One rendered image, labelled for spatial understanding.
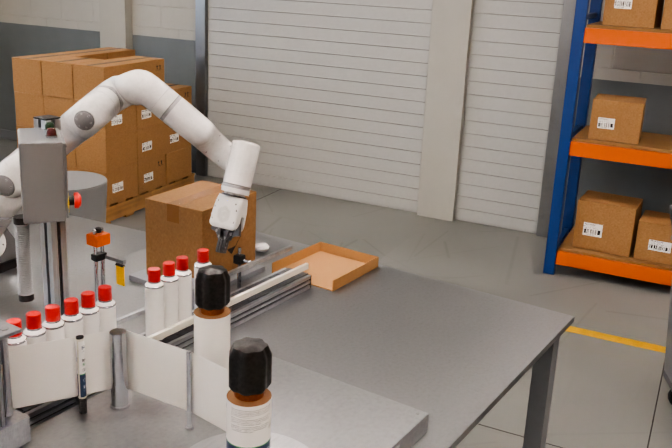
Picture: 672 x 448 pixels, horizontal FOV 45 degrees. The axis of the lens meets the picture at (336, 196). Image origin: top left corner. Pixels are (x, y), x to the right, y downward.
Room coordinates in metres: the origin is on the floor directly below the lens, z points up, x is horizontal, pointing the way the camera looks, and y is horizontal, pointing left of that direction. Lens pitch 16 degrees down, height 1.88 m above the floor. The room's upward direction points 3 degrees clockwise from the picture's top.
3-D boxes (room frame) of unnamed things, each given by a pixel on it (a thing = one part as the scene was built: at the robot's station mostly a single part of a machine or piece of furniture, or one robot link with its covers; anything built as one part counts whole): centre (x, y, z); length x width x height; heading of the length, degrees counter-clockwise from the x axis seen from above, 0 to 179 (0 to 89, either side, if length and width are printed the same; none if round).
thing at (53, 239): (1.92, 0.71, 1.16); 0.04 x 0.04 x 0.67; 57
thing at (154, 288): (2.01, 0.48, 0.98); 0.05 x 0.05 x 0.20
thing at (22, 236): (1.80, 0.74, 1.18); 0.04 x 0.04 x 0.21
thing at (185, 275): (2.11, 0.42, 0.98); 0.05 x 0.05 x 0.20
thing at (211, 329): (1.79, 0.29, 1.03); 0.09 x 0.09 x 0.30
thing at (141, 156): (6.22, 1.81, 0.57); 1.20 x 0.83 x 1.14; 157
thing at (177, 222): (2.62, 0.45, 0.99); 0.30 x 0.24 x 0.27; 151
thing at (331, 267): (2.72, 0.02, 0.85); 0.30 x 0.26 x 0.04; 147
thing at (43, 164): (1.83, 0.69, 1.38); 0.17 x 0.10 x 0.19; 22
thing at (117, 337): (1.66, 0.48, 0.97); 0.05 x 0.05 x 0.19
